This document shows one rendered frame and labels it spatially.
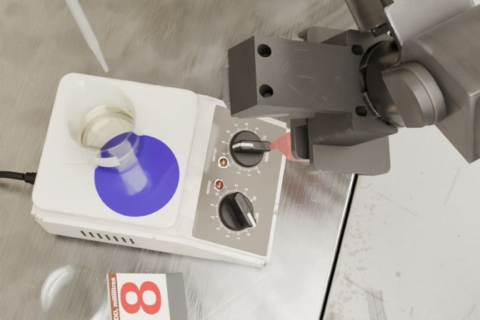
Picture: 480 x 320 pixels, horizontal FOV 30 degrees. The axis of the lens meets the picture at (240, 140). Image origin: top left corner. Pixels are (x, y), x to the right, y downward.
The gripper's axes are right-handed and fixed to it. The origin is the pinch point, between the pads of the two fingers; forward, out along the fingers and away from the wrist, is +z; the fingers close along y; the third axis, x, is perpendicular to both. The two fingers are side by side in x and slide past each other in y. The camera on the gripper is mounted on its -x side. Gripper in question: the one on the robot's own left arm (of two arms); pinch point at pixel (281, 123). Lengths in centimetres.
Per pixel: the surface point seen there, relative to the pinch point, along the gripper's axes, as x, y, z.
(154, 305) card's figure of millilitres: -5.6, 13.7, 12.8
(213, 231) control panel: -2.6, 7.9, 7.2
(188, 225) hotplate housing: -4.8, 7.4, 7.3
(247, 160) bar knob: 0.8, 1.8, 7.0
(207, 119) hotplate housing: -2.6, -1.6, 7.6
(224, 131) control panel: -1.1, -0.6, 7.4
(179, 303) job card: -3.3, 13.7, 12.7
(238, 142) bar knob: -0.6, 0.5, 6.1
